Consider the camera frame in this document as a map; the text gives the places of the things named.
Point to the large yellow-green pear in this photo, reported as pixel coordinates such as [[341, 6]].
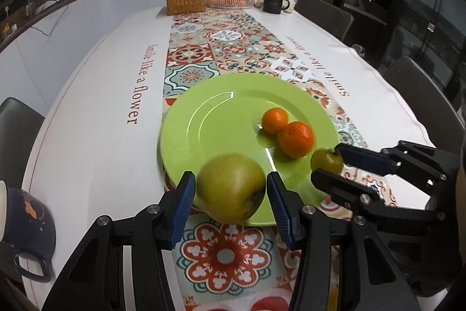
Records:
[[229, 187]]

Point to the green plate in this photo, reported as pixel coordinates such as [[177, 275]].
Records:
[[218, 121]]

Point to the patterned table runner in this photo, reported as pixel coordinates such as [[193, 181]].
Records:
[[225, 256]]

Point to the large orange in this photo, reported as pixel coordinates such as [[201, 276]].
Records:
[[296, 139]]

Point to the black mug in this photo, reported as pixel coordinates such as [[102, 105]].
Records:
[[273, 3]]

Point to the wicker basket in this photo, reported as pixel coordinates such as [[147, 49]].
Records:
[[185, 2]]

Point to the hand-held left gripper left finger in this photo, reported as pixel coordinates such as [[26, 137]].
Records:
[[182, 210]]

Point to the dark grey chair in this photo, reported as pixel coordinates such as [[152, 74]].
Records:
[[324, 17], [18, 136], [426, 96]]

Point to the small green plum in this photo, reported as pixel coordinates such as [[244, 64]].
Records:
[[326, 161]]

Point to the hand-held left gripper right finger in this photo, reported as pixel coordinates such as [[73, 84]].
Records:
[[282, 214]]

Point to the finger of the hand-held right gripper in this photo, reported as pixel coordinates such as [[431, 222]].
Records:
[[364, 159], [342, 189]]

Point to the small orange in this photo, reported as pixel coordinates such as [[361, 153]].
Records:
[[275, 120]]

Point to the white lower cabinets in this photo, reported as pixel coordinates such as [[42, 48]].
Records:
[[91, 16]]

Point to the navy blue mug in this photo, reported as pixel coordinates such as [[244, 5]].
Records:
[[25, 223]]

